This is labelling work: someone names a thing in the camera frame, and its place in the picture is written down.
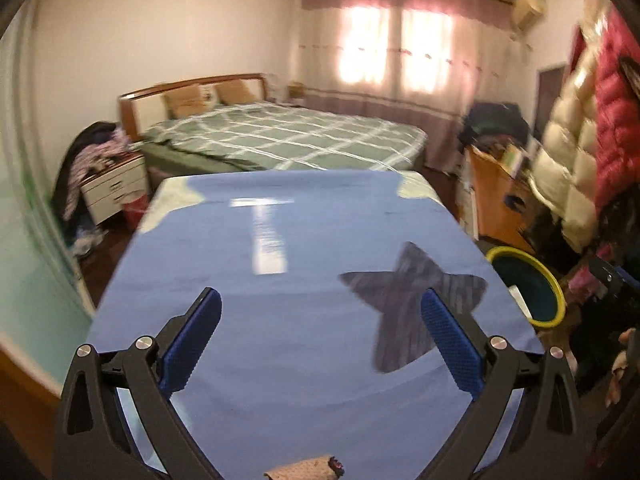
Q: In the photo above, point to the cream puffer jacket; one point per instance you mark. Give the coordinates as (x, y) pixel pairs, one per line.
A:
(570, 160)

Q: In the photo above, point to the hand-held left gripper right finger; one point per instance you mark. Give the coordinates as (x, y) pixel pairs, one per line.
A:
(450, 345)

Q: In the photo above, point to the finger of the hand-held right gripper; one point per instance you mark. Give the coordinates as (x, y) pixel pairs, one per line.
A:
(612, 275)

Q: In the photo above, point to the crumpled plastic bags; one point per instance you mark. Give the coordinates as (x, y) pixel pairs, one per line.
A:
(87, 242)

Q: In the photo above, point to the green white books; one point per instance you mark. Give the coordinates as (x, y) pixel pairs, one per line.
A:
(515, 157)

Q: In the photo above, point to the dark blue small object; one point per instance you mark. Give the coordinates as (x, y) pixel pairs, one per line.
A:
(515, 202)

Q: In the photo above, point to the pink curtains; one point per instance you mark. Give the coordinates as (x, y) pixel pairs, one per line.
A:
(400, 100)

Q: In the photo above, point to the heap of dark clothes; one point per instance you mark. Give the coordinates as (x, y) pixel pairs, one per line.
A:
(492, 122)

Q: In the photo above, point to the air conditioner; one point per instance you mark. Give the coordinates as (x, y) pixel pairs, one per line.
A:
(527, 10)

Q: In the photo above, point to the red bucket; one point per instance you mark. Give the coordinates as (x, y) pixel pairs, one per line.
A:
(134, 212)

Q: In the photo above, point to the blue printed tablecloth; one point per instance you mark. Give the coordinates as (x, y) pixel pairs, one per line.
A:
(300, 270)

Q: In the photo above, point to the bed with green checked cover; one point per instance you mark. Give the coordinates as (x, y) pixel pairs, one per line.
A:
(300, 135)

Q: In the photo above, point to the dark wooden door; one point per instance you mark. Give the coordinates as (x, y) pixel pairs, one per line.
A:
(550, 100)

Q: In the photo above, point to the wardrobe sliding door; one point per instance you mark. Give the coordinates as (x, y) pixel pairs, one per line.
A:
(35, 260)

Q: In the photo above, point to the white nightstand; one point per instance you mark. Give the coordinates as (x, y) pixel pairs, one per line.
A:
(110, 185)

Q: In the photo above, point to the red puffer jacket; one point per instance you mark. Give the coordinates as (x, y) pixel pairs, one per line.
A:
(620, 125)

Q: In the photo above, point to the wooden desk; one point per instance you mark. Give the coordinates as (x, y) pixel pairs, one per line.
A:
(492, 195)

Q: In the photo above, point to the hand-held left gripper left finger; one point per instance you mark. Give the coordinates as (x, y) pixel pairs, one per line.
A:
(192, 340)

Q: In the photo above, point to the brown pillow with face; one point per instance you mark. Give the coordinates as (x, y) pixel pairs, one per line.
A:
(182, 102)

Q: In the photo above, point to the wooden headboard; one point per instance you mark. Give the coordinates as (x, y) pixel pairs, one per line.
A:
(150, 89)

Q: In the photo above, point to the pile of clothes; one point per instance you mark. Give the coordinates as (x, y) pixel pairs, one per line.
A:
(85, 160)

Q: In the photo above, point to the yellow tissue box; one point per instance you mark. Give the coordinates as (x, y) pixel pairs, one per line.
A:
(296, 91)

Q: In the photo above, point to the plain brown pillow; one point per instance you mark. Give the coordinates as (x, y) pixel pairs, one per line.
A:
(235, 92)

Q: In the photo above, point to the blue bin yellow rim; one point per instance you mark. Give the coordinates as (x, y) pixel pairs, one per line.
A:
(530, 290)

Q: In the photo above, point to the tan knitted cloth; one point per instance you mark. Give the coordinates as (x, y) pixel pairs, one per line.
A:
(305, 470)

